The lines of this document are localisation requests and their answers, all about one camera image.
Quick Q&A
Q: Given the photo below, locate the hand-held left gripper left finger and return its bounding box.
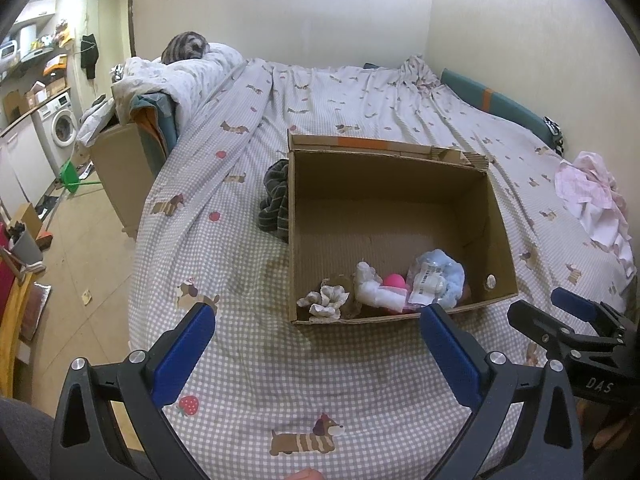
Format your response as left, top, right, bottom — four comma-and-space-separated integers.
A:
50, 302, 217, 480

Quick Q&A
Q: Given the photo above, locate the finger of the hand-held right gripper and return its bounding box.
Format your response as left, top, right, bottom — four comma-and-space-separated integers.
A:
506, 300, 583, 361
551, 287, 626, 333

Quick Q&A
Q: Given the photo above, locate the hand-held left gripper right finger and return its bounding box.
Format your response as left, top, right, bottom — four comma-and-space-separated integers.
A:
419, 304, 586, 480

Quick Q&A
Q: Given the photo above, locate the clear plastic labelled packet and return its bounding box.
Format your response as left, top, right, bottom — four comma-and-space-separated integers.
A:
406, 252, 453, 307

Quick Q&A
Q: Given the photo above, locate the light blue fluffy cloth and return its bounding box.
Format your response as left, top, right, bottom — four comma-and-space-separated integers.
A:
425, 249, 467, 308

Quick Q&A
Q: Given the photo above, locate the pink round sponge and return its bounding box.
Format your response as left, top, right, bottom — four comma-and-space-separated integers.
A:
381, 272, 413, 293

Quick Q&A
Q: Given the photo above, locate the brown scrunchie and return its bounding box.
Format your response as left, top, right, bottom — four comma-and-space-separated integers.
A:
322, 272, 366, 317

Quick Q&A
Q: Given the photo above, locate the cream scrunchie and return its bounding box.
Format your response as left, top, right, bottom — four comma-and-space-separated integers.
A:
297, 284, 351, 318

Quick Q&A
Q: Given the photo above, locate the pale pink garment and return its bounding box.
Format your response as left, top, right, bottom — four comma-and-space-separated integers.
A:
554, 151, 638, 276

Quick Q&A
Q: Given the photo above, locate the yellow wooden chair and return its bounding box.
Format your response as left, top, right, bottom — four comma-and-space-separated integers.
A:
0, 247, 51, 396

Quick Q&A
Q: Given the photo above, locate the dark grey cloth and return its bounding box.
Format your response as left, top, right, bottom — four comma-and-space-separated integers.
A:
0, 395, 151, 480

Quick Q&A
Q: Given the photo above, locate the dark striped cloth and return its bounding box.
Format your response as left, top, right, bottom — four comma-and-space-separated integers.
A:
257, 159, 291, 245

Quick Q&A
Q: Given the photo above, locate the grey bin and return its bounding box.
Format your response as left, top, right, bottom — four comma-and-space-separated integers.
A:
9, 225, 45, 266

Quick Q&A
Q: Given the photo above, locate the tall cardboard box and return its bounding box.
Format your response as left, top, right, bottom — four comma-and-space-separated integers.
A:
90, 122, 156, 241

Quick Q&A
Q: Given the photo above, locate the teal bed cushion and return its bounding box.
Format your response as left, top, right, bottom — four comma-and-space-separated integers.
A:
440, 67, 563, 153

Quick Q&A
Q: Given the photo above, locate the teal and orange blanket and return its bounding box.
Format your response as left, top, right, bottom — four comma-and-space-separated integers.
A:
131, 92, 178, 171

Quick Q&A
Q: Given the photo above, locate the white cloth pile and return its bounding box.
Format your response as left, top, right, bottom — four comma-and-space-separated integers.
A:
75, 97, 118, 148

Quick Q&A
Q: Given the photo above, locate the white kitchen cabinet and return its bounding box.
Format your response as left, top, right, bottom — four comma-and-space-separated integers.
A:
0, 105, 56, 211

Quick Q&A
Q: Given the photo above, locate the white washing machine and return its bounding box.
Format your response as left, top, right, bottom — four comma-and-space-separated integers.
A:
31, 87, 81, 161

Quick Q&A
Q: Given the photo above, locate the white duvet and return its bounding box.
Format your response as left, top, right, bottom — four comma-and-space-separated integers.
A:
111, 42, 248, 126

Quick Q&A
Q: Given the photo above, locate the grey striped plush pillow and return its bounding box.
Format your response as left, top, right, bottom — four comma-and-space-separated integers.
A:
161, 31, 210, 65

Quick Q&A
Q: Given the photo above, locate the black hanging garment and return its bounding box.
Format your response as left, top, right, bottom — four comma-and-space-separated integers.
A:
80, 34, 98, 80

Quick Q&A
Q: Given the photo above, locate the black and white strap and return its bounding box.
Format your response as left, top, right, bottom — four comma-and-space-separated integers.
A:
544, 116, 566, 156

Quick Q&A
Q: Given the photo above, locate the cluttered wall shelf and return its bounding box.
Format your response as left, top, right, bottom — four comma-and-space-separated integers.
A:
0, 0, 76, 86

